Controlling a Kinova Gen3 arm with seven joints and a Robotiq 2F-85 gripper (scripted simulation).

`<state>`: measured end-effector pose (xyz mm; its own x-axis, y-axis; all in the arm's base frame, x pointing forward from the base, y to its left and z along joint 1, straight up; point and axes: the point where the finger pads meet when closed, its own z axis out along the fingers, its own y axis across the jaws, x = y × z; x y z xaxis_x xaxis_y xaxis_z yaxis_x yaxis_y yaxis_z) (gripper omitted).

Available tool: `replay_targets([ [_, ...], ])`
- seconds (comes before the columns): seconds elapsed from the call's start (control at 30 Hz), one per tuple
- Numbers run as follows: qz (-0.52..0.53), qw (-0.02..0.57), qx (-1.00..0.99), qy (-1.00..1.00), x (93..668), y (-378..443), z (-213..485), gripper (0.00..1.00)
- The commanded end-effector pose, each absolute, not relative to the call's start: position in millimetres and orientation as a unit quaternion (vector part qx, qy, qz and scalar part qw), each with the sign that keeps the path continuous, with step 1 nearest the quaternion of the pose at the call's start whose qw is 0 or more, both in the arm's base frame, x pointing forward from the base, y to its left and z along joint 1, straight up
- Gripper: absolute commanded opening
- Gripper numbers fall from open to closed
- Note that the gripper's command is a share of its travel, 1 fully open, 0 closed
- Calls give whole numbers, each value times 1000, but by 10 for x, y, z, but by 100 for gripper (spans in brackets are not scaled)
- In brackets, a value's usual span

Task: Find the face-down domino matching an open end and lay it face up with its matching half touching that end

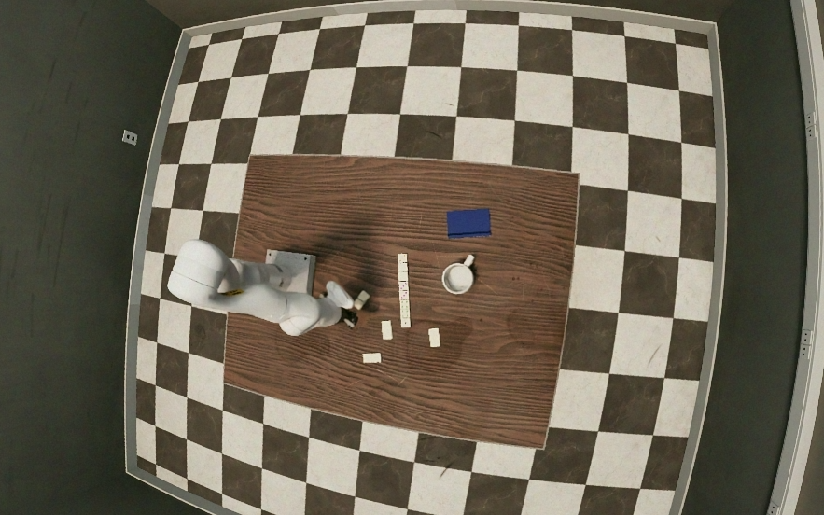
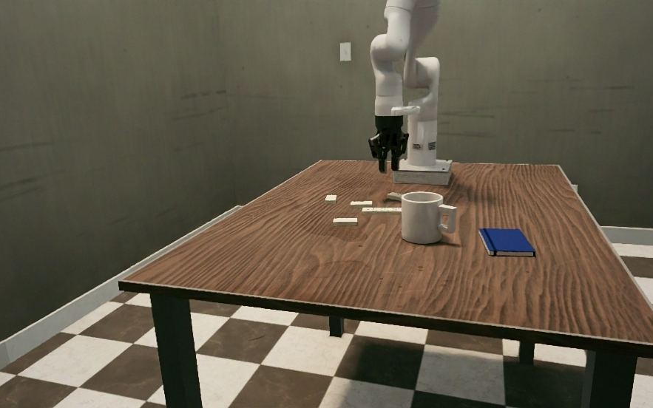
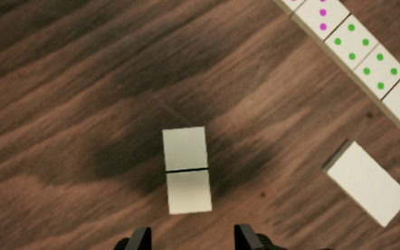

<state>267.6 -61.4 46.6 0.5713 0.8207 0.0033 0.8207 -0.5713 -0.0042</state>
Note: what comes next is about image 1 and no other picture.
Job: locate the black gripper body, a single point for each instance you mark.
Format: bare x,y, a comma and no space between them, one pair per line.
343,316

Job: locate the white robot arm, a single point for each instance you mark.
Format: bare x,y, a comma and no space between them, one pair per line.
198,270

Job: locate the white mug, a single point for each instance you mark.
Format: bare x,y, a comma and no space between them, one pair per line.
457,277

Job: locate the blue notebook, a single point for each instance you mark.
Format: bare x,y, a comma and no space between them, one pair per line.
468,223

